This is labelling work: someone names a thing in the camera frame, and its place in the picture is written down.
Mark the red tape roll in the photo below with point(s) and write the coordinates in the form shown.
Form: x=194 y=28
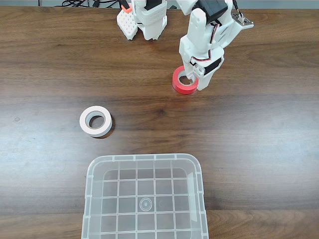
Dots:
x=178 y=84

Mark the clear plastic box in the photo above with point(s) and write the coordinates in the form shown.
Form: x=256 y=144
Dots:
x=109 y=189

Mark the white tape roll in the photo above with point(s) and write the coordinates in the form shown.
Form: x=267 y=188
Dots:
x=83 y=122

